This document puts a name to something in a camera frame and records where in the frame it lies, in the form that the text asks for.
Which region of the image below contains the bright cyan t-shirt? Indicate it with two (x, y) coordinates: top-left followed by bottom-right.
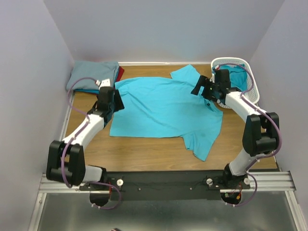
(110, 65), (223, 161)

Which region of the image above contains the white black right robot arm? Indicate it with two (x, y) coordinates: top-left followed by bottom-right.
(191, 69), (282, 188)

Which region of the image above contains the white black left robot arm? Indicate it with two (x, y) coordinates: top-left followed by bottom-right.
(46, 87), (125, 188)

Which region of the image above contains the folded blue t-shirt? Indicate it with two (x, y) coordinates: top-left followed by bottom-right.
(74, 89), (99, 94)

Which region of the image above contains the teal t-shirt in basket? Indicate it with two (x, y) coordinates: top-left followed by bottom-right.
(212, 64), (247, 91)

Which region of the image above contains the folded grey-blue t-shirt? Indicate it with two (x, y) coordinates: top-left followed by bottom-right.
(66, 61), (119, 90)

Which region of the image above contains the folded red t-shirt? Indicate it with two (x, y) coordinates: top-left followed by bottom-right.
(115, 66), (125, 82)

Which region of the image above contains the white perforated laundry basket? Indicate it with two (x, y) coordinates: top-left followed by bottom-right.
(210, 57), (259, 104)

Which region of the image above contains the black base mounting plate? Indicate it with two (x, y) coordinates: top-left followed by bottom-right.
(80, 170), (250, 207)

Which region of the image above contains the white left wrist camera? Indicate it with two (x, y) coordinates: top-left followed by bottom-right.
(95, 79), (111, 89)

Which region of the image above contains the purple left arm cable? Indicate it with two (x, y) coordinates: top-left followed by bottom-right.
(61, 77), (102, 188)

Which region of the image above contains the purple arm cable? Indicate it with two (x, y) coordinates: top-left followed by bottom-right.
(218, 63), (282, 169)
(61, 77), (102, 188)

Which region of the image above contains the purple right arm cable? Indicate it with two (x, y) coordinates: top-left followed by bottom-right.
(218, 63), (282, 169)

